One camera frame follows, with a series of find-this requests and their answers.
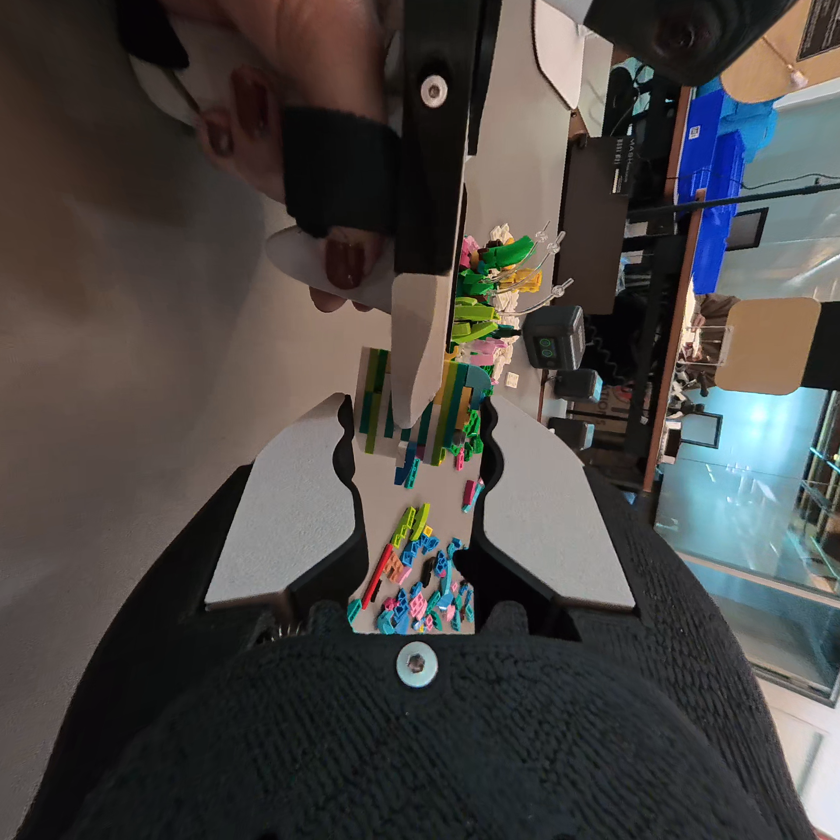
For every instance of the scatter of small mixed bricks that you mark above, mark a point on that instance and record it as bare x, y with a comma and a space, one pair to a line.
420, 548

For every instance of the clear curved plastic stem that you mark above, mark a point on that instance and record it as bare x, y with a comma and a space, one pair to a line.
556, 247
542, 231
562, 287

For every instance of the pile of green bricks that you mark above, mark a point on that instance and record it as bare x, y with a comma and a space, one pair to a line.
469, 433

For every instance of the wooden panel black label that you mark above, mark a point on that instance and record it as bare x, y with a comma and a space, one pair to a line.
768, 72

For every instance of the black framed screen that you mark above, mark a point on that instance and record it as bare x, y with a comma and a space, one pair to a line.
747, 229
699, 430

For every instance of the red bar brick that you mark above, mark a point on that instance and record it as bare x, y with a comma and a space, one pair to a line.
377, 577

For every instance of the person's left hand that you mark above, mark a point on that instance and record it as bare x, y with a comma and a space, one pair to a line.
295, 59

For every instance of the multicoloured striped brick model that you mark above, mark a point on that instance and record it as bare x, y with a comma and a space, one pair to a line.
459, 394

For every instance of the black stand pole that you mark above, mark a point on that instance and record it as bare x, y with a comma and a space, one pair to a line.
735, 197

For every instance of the green brick flower model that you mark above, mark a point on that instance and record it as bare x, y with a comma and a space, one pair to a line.
479, 289

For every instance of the black charger box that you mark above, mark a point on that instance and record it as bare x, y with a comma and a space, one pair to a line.
577, 385
569, 433

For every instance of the black power box green display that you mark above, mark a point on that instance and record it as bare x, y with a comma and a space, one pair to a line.
554, 338

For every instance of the blue bin white label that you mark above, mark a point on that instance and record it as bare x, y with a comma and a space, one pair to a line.
709, 131

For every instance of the blue plastic bin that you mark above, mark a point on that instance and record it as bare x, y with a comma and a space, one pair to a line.
718, 229

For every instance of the white rounded mat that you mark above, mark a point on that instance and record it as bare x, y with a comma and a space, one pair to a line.
558, 52

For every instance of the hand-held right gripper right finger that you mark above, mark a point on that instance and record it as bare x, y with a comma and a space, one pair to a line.
551, 518

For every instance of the grey desk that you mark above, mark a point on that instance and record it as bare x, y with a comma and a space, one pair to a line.
98, 328

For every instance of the clear acrylic box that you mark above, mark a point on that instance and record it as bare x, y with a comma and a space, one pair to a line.
709, 342

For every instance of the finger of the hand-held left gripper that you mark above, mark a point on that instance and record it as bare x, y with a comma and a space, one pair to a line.
420, 328

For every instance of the black case white print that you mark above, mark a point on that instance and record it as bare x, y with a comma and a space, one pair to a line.
590, 229

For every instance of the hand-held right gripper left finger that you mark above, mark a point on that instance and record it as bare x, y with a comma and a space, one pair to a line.
289, 518

